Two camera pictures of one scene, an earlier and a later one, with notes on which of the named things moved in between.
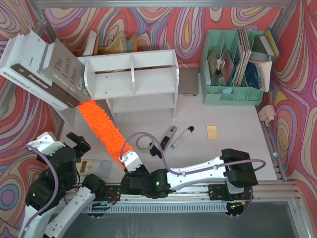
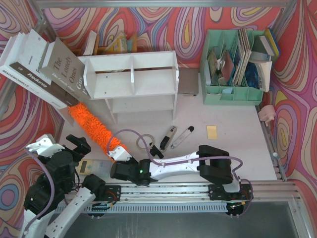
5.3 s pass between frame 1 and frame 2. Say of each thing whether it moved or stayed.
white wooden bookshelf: stayed
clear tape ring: stayed
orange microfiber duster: moved
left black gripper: stayed
